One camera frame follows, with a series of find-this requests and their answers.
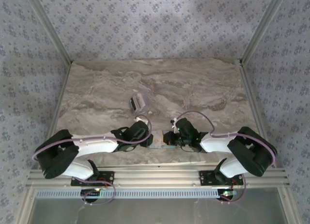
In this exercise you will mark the white right camera mount bracket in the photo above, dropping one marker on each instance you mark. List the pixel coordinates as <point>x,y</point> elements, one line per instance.
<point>173,121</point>

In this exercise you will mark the small grey box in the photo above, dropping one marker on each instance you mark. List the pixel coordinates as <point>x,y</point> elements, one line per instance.
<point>139,102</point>

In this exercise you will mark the white credit card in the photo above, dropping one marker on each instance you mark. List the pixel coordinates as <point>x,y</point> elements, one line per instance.
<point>140,100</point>

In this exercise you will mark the dark credit card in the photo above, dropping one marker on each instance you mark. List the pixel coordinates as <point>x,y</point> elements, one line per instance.
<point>133,104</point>

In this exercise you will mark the aluminium table side rail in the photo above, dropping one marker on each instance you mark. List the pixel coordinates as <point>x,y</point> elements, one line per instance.
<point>57,112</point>
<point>256,112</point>

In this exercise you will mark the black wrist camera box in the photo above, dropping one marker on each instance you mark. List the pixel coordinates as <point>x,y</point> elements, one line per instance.
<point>185,127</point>
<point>139,130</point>

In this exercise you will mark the aluminium lower frame beam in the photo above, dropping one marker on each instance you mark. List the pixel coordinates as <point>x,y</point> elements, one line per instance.
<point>289,209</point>
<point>24,209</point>

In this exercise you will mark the aluminium mounting rail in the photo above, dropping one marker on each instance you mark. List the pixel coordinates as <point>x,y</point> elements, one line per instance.
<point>155,175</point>

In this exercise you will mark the grey card holder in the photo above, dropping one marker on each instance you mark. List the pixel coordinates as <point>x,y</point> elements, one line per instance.
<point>159,147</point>

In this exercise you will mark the aluminium corner post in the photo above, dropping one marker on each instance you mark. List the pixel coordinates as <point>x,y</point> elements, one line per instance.
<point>51,27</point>
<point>262,27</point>

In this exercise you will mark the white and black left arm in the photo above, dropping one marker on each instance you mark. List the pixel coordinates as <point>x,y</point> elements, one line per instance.
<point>97,144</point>

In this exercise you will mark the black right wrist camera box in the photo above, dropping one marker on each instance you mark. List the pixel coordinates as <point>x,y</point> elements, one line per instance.
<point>185,127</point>

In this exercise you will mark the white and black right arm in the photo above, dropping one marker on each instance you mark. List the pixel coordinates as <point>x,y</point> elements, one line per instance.
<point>218,144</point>

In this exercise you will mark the white left camera mount bracket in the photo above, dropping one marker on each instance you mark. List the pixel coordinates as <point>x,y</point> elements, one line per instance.
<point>141,118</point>

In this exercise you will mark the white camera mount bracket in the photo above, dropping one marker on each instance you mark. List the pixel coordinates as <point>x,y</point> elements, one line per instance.
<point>141,118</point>
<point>173,121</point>

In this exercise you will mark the black controller board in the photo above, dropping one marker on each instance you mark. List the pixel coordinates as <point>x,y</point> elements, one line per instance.
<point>90,193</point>
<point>226,193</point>

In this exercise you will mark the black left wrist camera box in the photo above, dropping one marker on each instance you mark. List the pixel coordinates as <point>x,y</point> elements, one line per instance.
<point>139,130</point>

